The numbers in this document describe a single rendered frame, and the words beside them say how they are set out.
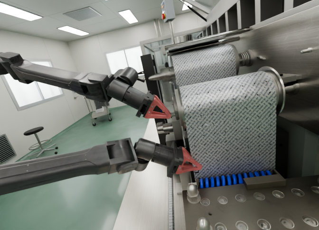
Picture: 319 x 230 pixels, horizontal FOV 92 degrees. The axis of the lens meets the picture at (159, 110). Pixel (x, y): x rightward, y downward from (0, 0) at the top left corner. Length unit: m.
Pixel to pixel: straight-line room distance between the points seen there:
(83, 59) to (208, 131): 6.48
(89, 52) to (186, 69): 6.13
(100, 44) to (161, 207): 6.16
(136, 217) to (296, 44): 0.72
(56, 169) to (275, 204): 0.50
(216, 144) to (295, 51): 0.33
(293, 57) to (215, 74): 0.24
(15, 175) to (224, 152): 0.49
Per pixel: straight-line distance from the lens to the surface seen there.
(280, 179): 0.54
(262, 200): 0.50
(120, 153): 0.43
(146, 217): 0.65
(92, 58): 6.61
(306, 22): 0.55
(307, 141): 0.62
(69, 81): 0.56
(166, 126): 0.53
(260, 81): 0.48
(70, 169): 0.42
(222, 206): 0.47
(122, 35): 6.25
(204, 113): 0.43
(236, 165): 0.54
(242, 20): 0.87
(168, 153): 0.46
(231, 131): 0.47
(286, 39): 0.60
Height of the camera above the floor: 1.39
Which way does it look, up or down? 17 degrees down
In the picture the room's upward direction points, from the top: 12 degrees counter-clockwise
